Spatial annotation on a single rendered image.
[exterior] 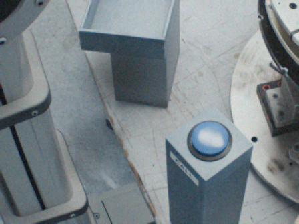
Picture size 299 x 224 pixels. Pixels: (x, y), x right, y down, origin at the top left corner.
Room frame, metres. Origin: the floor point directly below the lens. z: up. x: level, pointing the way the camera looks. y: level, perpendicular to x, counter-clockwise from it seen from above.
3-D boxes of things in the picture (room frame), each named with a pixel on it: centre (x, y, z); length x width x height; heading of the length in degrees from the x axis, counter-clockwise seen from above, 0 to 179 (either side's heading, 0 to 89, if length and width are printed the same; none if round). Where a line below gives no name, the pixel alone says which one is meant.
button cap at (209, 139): (0.45, -0.02, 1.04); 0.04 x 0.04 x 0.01
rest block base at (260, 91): (0.62, -0.13, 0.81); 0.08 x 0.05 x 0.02; 17
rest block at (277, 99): (0.61, -0.13, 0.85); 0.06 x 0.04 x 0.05; 17
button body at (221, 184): (0.45, -0.02, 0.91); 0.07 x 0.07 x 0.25; 41
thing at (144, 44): (0.69, 0.07, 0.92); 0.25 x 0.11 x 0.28; 171
